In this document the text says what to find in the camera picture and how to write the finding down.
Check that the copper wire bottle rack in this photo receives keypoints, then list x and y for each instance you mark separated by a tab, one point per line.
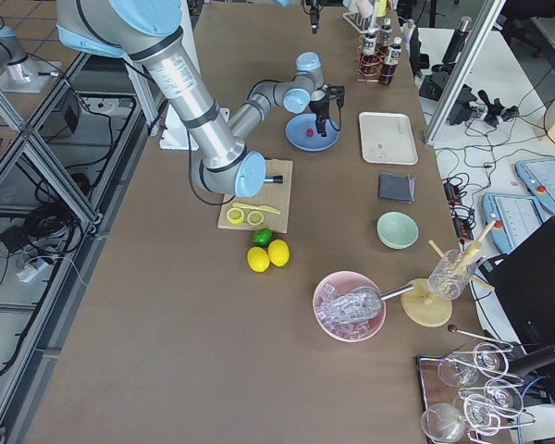
381	57

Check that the lemon half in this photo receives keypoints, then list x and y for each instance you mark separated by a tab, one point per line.
235	215

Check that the yellow plastic knife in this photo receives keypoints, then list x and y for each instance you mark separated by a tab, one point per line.
261	207

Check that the lemon slice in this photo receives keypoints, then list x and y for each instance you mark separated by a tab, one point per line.
255	218

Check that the clear glass cup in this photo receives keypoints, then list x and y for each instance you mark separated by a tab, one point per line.
448	279

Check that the cream rabbit tray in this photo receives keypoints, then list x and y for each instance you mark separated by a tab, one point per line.
387	139

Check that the grey folded cloth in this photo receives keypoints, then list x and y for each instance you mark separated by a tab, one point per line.
396	188

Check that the steel muddler black tip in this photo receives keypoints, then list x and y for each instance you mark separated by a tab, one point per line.
277	179

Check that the green lime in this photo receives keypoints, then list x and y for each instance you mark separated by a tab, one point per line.
262	237

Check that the white plastic cup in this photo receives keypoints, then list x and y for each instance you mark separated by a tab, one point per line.
365	8

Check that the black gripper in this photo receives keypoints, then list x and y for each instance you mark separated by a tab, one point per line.
313	15
321	106

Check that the blue teach pendant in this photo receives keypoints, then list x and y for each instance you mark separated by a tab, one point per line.
517	216
538	176

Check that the steel ice scoop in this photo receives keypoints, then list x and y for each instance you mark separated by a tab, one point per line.
365	303

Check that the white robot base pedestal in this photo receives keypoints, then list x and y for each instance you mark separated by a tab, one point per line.
175	136

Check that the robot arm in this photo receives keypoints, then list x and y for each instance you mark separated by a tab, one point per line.
284	3
150	33

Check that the yellow green plastic cup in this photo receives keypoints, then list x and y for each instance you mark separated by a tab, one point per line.
382	7

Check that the bamboo cutting board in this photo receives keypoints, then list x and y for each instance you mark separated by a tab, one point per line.
275	195

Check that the mint green bowl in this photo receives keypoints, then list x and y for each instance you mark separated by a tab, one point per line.
397	230

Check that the white wire cup rack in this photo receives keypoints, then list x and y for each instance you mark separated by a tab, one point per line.
362	20

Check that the whole yellow lemon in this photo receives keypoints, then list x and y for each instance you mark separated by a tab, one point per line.
258	259
278	252

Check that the blue plate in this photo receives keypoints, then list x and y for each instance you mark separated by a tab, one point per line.
296	134

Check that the wine glass tray rack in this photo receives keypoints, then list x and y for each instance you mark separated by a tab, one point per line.
470	395

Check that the pink bowl of ice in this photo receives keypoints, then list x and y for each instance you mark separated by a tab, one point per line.
326	307

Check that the wooden cup tree stand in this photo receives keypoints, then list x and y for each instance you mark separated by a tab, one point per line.
428	310

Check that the dark tea bottle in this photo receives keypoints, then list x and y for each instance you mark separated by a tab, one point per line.
390	62
369	60
384	36

